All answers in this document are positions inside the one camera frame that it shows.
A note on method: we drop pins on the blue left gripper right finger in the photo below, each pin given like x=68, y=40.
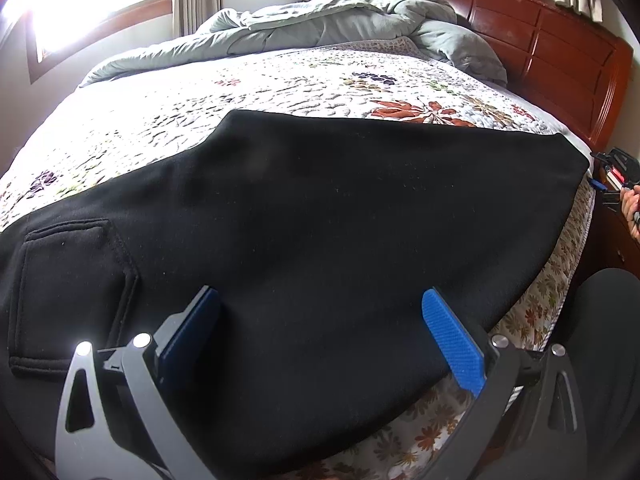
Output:
x=460, y=350

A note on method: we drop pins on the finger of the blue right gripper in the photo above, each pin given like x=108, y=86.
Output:
x=597, y=185

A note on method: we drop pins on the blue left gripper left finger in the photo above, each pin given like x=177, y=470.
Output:
x=182, y=338

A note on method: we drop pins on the black pants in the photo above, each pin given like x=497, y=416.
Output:
x=320, y=236

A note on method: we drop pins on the person's right hand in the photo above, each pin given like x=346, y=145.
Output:
x=629, y=206

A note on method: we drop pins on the red-brown wooden headboard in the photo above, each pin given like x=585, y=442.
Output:
x=574, y=69

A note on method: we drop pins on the floral quilted bedspread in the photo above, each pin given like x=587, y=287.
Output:
x=109, y=128

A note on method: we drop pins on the grey-green duvet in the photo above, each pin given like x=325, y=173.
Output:
x=432, y=26

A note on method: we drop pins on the wooden framed window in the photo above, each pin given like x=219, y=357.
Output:
x=57, y=29

